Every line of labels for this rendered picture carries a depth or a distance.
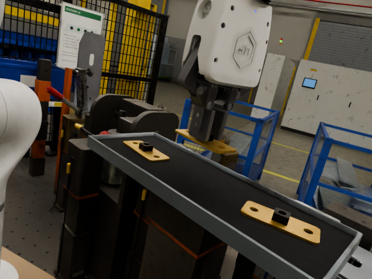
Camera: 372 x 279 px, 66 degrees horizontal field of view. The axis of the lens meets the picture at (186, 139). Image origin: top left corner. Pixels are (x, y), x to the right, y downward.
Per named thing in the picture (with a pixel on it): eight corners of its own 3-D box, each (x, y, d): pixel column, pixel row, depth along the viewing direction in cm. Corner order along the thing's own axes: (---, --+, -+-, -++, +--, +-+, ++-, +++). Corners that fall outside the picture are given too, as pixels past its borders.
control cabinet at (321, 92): (279, 128, 829) (305, 41, 766) (281, 126, 878) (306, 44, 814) (371, 154, 748) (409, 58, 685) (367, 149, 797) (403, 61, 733)
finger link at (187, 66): (174, 59, 29) (191, 102, 33) (223, 21, 32) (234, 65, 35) (168, 57, 30) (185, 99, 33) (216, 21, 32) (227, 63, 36)
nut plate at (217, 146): (237, 152, 36) (240, 143, 35) (217, 154, 33) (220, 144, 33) (192, 130, 41) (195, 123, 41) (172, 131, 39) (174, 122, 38)
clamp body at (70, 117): (78, 210, 107) (89, 119, 98) (51, 216, 100) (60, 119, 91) (70, 201, 111) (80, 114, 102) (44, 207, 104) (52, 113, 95)
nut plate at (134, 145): (170, 160, 43) (172, 153, 43) (150, 162, 41) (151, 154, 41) (140, 141, 49) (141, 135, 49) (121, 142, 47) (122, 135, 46)
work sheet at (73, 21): (97, 73, 157) (104, 14, 149) (56, 67, 140) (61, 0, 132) (95, 72, 158) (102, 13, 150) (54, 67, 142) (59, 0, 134)
